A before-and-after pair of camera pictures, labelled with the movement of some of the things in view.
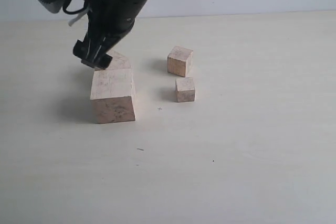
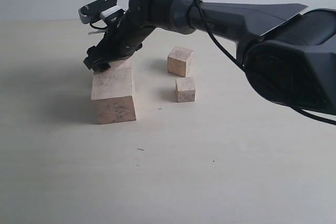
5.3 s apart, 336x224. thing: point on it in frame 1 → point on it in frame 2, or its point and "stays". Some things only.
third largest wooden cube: [178, 61] stays
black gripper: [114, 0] → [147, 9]
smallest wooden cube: [185, 90] stays
